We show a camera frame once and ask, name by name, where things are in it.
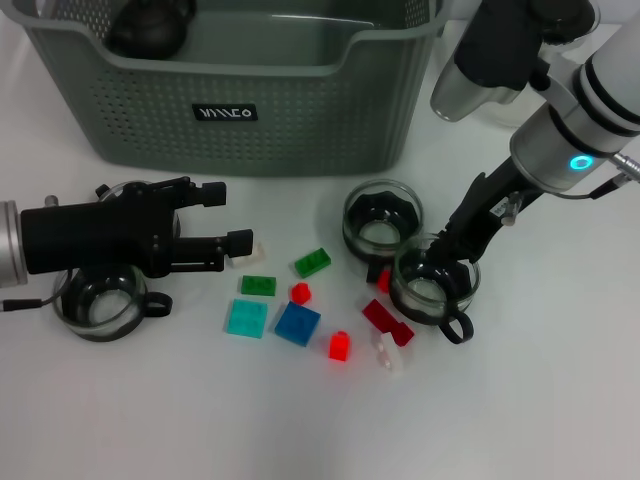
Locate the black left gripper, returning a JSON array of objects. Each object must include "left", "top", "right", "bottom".
[{"left": 19, "top": 175, "right": 255, "bottom": 277}]

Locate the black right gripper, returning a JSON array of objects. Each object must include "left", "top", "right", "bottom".
[{"left": 424, "top": 156, "right": 544, "bottom": 267}]

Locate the glass teacup with black sleeve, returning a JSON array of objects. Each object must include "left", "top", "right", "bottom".
[
  {"left": 388, "top": 232, "right": 482, "bottom": 346},
  {"left": 342, "top": 178, "right": 426, "bottom": 286},
  {"left": 94, "top": 180, "right": 181, "bottom": 242},
  {"left": 52, "top": 262, "right": 174, "bottom": 344}
]

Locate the grey perforated storage bin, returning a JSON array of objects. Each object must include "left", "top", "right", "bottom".
[{"left": 9, "top": 0, "right": 454, "bottom": 179}]

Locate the white toy brick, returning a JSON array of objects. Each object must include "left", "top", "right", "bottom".
[
  {"left": 370, "top": 332, "right": 407, "bottom": 374},
  {"left": 227, "top": 242, "right": 267, "bottom": 269}
]

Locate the green toy brick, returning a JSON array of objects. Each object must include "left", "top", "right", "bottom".
[
  {"left": 240, "top": 274, "right": 279, "bottom": 297},
  {"left": 293, "top": 247, "right": 333, "bottom": 279}
]

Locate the long dark red toy brick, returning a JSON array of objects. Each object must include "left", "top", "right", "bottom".
[{"left": 361, "top": 298, "right": 416, "bottom": 347}]

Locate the cyan square toy brick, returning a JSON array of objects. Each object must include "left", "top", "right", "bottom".
[{"left": 223, "top": 298, "right": 270, "bottom": 340}]

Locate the blue square toy brick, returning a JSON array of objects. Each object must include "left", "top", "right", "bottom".
[{"left": 273, "top": 300, "right": 322, "bottom": 347}]

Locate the tall bright red toy brick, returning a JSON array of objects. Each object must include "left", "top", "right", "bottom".
[{"left": 328, "top": 330, "right": 351, "bottom": 361}]

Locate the dark clay teapot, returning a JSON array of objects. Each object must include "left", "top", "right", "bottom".
[{"left": 108, "top": 0, "right": 197, "bottom": 60}]

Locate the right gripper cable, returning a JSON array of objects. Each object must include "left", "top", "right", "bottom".
[{"left": 492, "top": 149, "right": 640, "bottom": 226}]

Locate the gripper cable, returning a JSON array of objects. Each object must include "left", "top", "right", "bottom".
[
  {"left": 492, "top": 149, "right": 640, "bottom": 226},
  {"left": 2, "top": 267, "right": 74, "bottom": 314}
]

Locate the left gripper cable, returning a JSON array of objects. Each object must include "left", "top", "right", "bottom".
[{"left": 2, "top": 267, "right": 74, "bottom": 314}]

